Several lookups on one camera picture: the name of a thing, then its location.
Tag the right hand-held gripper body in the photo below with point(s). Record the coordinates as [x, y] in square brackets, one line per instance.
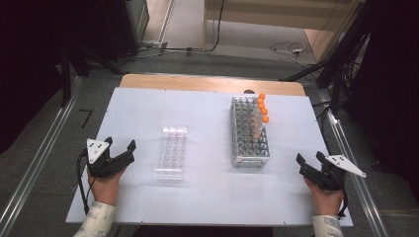
[342, 164]

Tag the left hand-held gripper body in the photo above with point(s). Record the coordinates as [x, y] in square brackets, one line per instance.
[96, 149]

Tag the clear plastic tube rack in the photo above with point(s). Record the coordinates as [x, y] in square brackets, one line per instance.
[172, 153]

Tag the metal tube rack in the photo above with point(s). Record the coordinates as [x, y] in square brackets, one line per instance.
[247, 141]

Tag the person's right hand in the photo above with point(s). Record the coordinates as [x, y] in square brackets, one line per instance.
[326, 200]

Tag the person's left hand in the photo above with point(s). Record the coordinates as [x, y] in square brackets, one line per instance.
[105, 189]

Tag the black metal stand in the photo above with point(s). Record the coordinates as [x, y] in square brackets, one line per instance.
[66, 75]

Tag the white board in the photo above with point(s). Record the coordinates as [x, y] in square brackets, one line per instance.
[204, 197]

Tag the dark curtain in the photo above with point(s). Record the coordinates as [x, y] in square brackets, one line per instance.
[26, 65]
[392, 82]

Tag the black tripod stand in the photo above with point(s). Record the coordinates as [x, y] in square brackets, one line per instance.
[336, 62]

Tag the dark cabinet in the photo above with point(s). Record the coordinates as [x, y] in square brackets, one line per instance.
[112, 26]

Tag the wooden shelf unit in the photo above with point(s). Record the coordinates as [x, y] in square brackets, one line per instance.
[283, 13]

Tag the metal floor rail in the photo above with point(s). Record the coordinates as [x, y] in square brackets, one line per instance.
[355, 184]
[39, 151]

